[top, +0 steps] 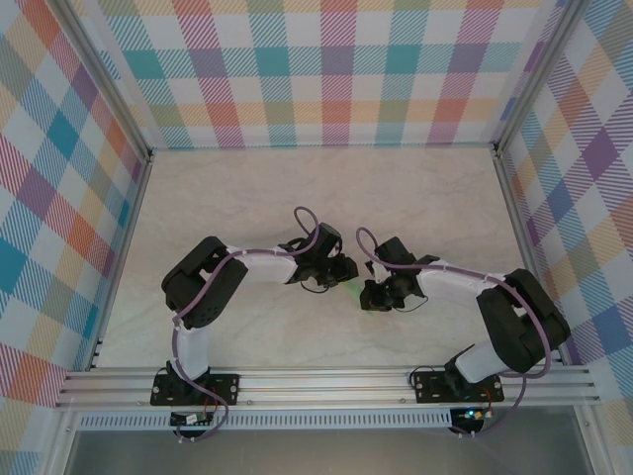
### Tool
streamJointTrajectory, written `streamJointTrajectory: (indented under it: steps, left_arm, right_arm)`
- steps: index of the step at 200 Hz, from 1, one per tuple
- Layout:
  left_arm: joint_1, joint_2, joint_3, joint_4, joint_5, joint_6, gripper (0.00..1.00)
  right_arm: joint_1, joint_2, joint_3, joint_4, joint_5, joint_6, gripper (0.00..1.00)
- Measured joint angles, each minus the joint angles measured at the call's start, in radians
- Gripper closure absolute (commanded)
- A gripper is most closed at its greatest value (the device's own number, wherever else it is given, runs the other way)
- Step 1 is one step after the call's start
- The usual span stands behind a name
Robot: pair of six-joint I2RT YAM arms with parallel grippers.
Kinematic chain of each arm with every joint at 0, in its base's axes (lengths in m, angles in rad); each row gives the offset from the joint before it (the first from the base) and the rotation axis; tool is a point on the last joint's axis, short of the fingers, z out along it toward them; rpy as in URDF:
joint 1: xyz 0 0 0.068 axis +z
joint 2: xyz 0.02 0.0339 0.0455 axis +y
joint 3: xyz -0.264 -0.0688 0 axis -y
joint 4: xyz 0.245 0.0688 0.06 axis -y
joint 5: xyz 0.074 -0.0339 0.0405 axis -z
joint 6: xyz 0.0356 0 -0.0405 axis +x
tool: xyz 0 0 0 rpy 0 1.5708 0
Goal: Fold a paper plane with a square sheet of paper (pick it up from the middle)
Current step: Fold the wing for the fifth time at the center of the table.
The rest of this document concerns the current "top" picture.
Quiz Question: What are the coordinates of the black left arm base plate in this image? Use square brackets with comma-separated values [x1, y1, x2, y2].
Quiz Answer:
[150, 373, 242, 408]

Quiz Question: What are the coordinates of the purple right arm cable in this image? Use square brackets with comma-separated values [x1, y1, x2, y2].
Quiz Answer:
[355, 226, 553, 439]

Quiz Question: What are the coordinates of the aluminium mounting rail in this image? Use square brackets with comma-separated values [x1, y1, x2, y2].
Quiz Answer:
[53, 368, 602, 411]

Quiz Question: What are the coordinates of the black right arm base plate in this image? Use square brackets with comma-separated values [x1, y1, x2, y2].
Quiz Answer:
[412, 368, 504, 405]

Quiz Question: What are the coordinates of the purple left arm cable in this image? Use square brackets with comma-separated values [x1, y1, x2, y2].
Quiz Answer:
[170, 206, 325, 444]

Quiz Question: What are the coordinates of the perforated metal cable duct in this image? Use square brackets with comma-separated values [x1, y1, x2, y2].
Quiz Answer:
[76, 414, 454, 430]

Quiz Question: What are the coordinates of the thin black right gripper cable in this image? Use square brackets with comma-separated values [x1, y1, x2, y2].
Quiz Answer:
[395, 289, 429, 314]

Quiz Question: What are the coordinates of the aluminium side rail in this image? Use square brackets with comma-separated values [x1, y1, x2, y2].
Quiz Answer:
[86, 150, 155, 371]
[494, 147, 565, 366]

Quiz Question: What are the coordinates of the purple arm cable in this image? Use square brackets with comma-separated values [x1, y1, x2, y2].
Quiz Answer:
[170, 206, 325, 444]
[355, 226, 553, 439]

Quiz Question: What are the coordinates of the grey metal panel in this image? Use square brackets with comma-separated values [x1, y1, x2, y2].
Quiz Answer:
[63, 428, 592, 475]

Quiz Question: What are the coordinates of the light green paper sheet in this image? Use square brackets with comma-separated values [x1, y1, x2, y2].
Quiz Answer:
[343, 280, 377, 316]

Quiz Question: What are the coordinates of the aluminium frame post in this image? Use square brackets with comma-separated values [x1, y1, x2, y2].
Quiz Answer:
[53, 0, 153, 162]
[576, 405, 607, 475]
[494, 0, 583, 152]
[42, 410, 80, 475]

